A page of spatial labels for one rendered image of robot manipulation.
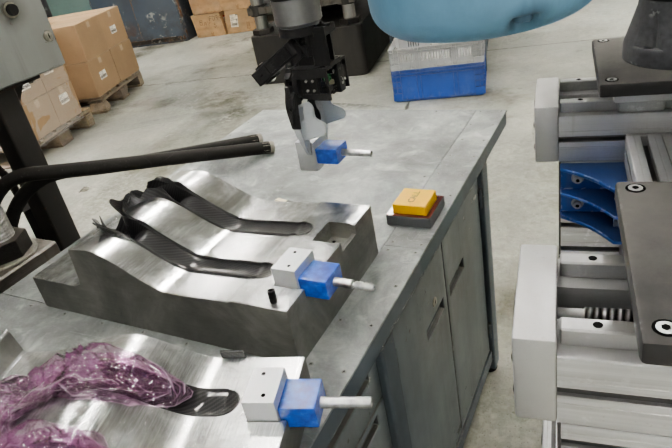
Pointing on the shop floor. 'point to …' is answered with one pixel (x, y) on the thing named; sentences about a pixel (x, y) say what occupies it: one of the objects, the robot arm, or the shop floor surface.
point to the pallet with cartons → (97, 56)
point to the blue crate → (439, 82)
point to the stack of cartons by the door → (216, 0)
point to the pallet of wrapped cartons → (53, 109)
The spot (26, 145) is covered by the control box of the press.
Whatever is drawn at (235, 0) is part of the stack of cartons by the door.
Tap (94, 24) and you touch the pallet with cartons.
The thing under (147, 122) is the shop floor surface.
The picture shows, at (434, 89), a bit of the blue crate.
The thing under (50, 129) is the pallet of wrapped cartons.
